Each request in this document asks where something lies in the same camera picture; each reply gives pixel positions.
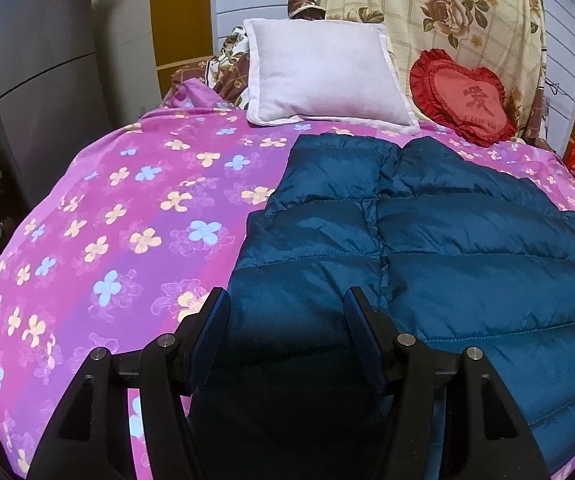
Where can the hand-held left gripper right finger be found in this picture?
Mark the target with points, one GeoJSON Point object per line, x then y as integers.
{"type": "Point", "coordinates": [367, 340]}

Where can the red heart cushion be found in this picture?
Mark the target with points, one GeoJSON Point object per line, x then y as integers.
{"type": "Point", "coordinates": [467, 100]}

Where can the blue puffer jacket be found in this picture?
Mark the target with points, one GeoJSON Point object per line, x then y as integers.
{"type": "Point", "coordinates": [442, 260]}

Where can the grey wardrobe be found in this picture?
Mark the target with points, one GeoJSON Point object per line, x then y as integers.
{"type": "Point", "coordinates": [42, 35]}

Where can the brown patterned cloth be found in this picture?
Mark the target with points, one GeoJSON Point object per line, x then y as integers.
{"type": "Point", "coordinates": [303, 2]}

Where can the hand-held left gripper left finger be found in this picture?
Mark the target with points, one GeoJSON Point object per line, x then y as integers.
{"type": "Point", "coordinates": [210, 335]}

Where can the brown wooden panel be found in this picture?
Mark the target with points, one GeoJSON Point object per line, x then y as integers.
{"type": "Point", "coordinates": [182, 10]}

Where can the white pillow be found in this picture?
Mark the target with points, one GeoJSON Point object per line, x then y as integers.
{"type": "Point", "coordinates": [317, 75]}

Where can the pink floral bed sheet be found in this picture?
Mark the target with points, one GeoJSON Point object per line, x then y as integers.
{"type": "Point", "coordinates": [117, 210]}

